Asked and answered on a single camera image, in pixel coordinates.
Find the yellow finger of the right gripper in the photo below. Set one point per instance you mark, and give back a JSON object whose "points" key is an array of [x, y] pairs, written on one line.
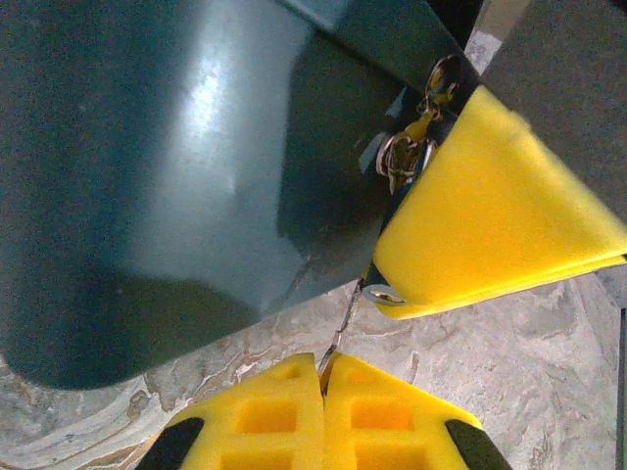
{"points": [[490, 210], [514, 289]]}

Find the aluminium table side rail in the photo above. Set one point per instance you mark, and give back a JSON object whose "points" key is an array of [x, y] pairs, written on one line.
{"points": [[492, 17]]}

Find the keyring with brass keys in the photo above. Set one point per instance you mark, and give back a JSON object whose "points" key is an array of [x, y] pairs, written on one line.
{"points": [[401, 159]]}

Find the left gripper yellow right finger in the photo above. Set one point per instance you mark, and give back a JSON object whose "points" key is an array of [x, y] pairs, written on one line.
{"points": [[392, 426]]}

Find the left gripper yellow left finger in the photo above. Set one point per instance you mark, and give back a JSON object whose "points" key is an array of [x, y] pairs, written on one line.
{"points": [[255, 426]]}

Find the teal starry night tin box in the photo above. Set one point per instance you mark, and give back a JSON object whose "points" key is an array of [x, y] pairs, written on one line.
{"points": [[147, 171]]}

